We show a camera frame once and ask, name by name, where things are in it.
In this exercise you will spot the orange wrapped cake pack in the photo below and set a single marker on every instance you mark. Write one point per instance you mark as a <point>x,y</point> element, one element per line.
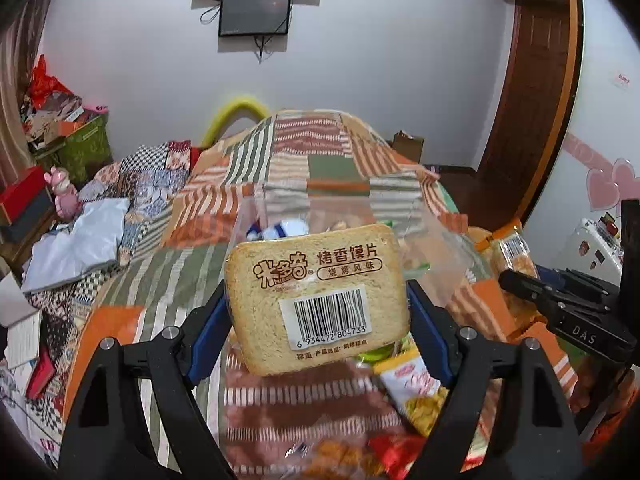
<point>506,249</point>

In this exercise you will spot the red gift bag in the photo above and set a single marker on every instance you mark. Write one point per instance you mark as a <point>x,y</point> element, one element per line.
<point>42,85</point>

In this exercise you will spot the clear bag fried snacks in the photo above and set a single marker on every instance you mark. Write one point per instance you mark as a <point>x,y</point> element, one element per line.
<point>346,458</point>

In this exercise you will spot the striped pink curtain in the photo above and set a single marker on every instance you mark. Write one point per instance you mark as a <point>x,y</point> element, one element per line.
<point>19,46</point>

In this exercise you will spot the white plastic bag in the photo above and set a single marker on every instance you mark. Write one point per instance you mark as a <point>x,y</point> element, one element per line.
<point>67,255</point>

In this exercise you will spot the patchwork orange green blanket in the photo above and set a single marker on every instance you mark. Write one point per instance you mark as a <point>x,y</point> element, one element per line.
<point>334,172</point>

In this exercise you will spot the yellow hoop headboard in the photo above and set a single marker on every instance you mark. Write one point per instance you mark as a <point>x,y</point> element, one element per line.
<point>239,107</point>

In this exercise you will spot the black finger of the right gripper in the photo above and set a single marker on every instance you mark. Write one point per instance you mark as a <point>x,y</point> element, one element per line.
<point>576,282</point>
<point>546,299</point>

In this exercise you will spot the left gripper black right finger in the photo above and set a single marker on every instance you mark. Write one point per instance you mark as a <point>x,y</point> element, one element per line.
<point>505,416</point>

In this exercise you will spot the white yellow snack packet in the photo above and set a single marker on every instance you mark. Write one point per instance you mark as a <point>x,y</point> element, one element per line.
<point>417,395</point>

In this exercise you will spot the brown cardboard box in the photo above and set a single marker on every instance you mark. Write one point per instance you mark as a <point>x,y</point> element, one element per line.
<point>409,146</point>

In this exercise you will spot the brown wooden door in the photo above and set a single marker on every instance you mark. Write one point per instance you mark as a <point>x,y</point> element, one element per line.
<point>535,103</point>

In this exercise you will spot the green storage box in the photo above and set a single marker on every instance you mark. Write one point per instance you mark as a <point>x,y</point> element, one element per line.
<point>83,153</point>

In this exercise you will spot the small wall monitor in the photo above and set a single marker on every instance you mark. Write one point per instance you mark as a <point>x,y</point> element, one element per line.
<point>244,18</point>

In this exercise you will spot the white appliance with stickers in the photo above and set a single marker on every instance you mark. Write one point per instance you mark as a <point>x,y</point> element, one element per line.
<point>592,250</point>

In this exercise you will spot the toasted bread slice pack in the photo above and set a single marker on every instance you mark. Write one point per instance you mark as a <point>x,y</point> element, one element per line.
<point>306,301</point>

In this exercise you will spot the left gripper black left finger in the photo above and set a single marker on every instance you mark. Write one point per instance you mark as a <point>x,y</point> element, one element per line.
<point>135,416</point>

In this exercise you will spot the checkered quilt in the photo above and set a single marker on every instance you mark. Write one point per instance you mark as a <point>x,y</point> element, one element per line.
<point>150,178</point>

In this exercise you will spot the blue white snack packet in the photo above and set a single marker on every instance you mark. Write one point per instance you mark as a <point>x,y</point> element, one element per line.
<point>282,229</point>

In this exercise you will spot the pink plush toy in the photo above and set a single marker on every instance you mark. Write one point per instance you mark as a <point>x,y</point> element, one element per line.
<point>67,203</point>

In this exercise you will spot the red and grey box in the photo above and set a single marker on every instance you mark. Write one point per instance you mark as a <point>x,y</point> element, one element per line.
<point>24,205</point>

